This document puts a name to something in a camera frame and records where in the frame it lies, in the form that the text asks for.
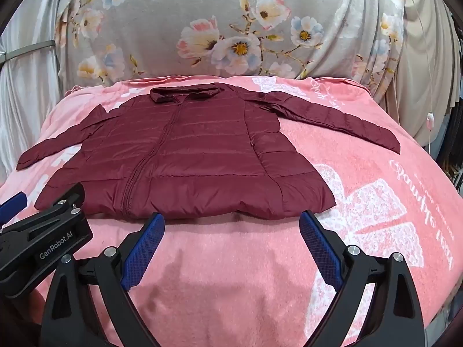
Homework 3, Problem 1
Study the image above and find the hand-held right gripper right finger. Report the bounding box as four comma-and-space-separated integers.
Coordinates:
299, 210, 425, 347

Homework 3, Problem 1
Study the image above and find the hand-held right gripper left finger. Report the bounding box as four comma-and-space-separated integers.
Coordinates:
39, 213, 166, 347

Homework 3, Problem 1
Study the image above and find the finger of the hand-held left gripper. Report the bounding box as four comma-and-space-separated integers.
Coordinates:
0, 192, 28, 220
43, 184, 87, 218

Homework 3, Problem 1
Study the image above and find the maroon puffer jacket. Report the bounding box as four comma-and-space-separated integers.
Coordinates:
16, 83, 402, 221

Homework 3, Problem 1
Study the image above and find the pink printed blanket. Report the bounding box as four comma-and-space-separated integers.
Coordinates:
0, 74, 463, 347

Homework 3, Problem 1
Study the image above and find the white satin curtain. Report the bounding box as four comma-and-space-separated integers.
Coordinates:
0, 0, 78, 181

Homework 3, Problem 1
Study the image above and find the grey curtain tieback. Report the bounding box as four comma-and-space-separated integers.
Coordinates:
0, 40, 56, 67

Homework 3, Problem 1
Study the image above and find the beige curtain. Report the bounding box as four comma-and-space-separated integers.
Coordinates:
372, 0, 460, 145

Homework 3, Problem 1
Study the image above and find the grey floral bed sheet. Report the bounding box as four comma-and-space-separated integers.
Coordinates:
60, 0, 406, 105

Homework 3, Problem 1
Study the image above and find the white cable with pink switch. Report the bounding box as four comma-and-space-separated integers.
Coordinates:
407, 0, 435, 156

